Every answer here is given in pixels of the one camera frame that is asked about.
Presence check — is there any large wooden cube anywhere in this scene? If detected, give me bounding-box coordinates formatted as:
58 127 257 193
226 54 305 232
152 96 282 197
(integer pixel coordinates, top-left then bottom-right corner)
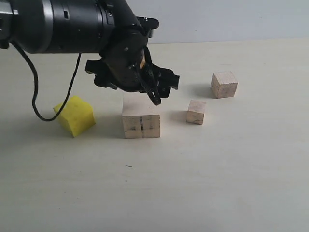
122 92 160 139

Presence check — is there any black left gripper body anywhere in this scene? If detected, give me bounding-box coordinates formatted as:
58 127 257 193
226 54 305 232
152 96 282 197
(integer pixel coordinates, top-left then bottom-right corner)
85 0 159 93

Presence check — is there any yellow cube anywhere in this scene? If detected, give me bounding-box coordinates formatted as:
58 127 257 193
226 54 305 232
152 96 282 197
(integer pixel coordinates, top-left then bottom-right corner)
57 95 96 137

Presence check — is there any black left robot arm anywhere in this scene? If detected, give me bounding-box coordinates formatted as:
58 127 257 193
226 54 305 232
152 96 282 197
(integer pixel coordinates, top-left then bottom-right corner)
0 0 180 98

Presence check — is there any medium wooden cube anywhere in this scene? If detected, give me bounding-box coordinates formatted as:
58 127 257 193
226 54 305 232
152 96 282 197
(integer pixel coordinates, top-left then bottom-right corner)
211 71 238 99

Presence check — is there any small wooden cube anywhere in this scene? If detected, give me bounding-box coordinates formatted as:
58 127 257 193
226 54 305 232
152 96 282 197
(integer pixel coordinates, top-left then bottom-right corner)
186 100 206 125

